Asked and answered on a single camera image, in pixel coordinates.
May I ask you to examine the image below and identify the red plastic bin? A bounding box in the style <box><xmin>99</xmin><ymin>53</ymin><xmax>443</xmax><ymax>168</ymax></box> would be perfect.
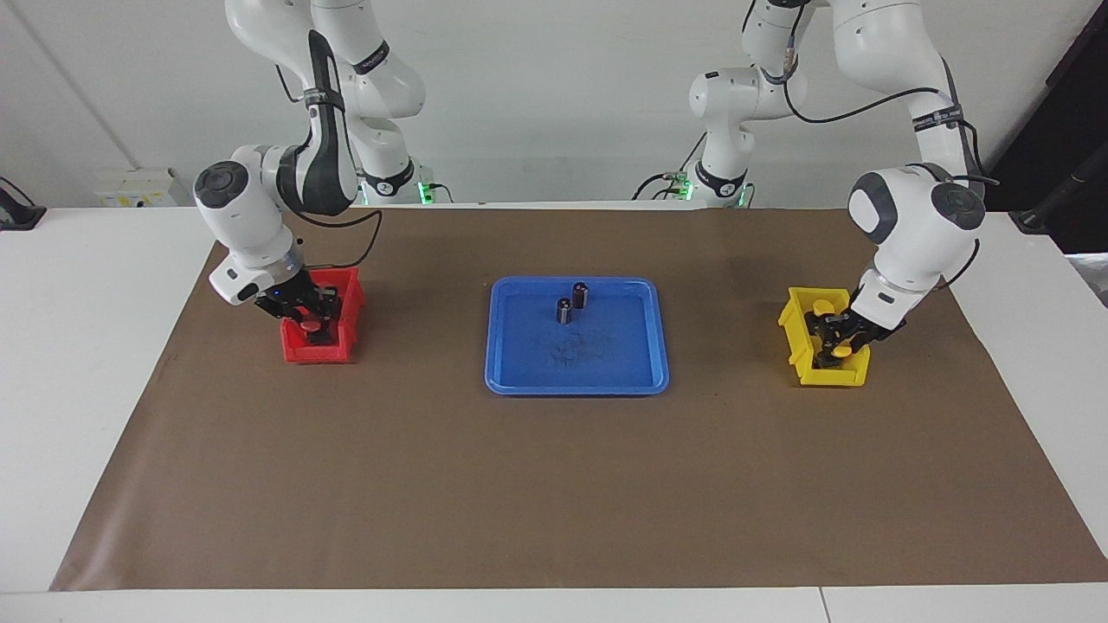
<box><xmin>280</xmin><ymin>267</ymin><xmax>365</xmax><ymax>364</ymax></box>

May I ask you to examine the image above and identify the black backdrop panel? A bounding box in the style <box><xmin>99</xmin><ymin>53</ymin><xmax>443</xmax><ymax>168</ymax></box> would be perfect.
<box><xmin>987</xmin><ymin>0</ymin><xmax>1108</xmax><ymax>256</ymax></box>

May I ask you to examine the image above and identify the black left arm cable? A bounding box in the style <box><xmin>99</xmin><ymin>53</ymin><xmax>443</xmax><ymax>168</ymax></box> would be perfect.
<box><xmin>779</xmin><ymin>35</ymin><xmax>1001</xmax><ymax>291</ymax></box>

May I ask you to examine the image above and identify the brown paper table mat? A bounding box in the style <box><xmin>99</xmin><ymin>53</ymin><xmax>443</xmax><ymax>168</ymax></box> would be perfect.
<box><xmin>49</xmin><ymin>208</ymin><xmax>1108</xmax><ymax>592</ymax></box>

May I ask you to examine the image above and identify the black device at table edge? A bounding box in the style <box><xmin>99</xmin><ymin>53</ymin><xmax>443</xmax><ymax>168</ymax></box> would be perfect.
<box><xmin>0</xmin><ymin>177</ymin><xmax>46</xmax><ymax>231</ymax></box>

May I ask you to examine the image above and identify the blue plastic tray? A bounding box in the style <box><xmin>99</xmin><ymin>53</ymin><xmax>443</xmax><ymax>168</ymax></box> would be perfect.
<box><xmin>484</xmin><ymin>276</ymin><xmax>671</xmax><ymax>396</ymax></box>

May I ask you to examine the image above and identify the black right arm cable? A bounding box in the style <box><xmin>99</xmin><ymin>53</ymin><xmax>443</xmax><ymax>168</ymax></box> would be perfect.
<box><xmin>275</xmin><ymin>65</ymin><xmax>383</xmax><ymax>271</ymax></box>

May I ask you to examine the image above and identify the black left base cable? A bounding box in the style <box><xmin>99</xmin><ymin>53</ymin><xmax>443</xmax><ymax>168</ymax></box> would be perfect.
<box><xmin>632</xmin><ymin>134</ymin><xmax>706</xmax><ymax>202</ymax></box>

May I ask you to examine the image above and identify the grey metallic object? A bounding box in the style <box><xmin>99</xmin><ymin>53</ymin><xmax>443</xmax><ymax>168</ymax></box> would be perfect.
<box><xmin>1066</xmin><ymin>253</ymin><xmax>1108</xmax><ymax>308</ymax></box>

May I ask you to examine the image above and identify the black stand pole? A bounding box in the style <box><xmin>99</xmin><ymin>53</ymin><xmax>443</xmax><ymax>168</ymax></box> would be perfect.
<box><xmin>1011</xmin><ymin>151</ymin><xmax>1108</xmax><ymax>234</ymax></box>

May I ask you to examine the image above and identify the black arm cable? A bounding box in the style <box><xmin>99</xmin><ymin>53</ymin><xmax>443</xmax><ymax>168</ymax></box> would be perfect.
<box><xmin>779</xmin><ymin>35</ymin><xmax>1001</xmax><ymax>291</ymax></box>
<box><xmin>275</xmin><ymin>65</ymin><xmax>383</xmax><ymax>271</ymax></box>

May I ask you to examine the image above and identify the white power strip box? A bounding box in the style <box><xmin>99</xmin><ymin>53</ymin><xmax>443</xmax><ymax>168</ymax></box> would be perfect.
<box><xmin>93</xmin><ymin>169</ymin><xmax>178</xmax><ymax>209</ymax></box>

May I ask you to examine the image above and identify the yellow plastic bin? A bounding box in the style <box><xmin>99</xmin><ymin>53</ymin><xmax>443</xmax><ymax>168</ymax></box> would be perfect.
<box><xmin>777</xmin><ymin>286</ymin><xmax>871</xmax><ymax>387</ymax></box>

